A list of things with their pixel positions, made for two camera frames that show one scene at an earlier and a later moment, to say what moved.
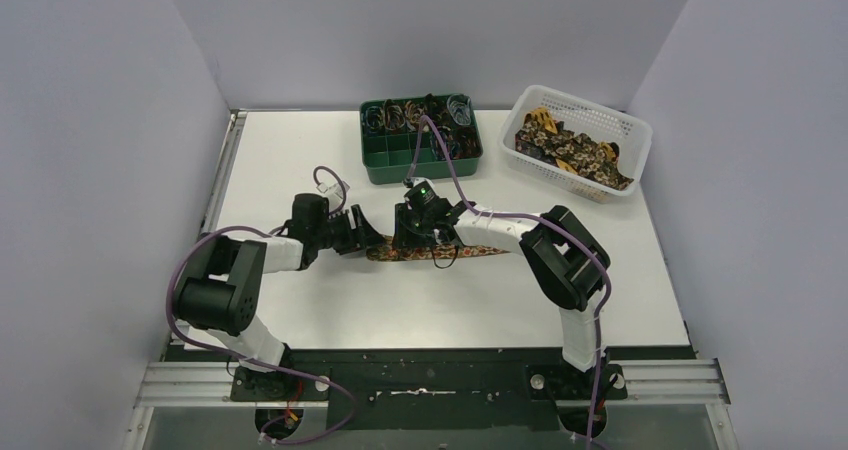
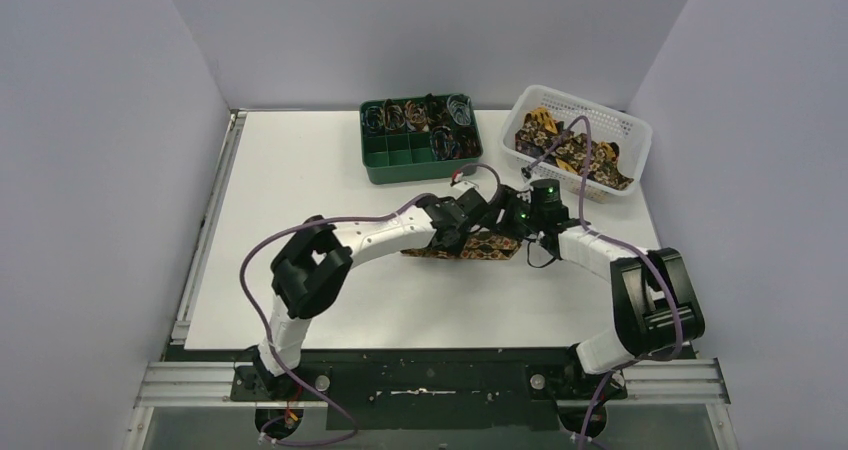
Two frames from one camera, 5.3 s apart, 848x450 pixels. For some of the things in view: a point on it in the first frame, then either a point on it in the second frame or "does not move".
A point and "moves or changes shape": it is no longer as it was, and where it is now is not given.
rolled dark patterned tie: x=437 y=109 does not move
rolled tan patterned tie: x=412 y=114 does not move
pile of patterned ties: x=577 y=153 does not move
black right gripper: x=404 y=235 -> x=507 y=200
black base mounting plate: x=432 y=388 does not move
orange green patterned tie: x=391 y=252 moves or changes shape
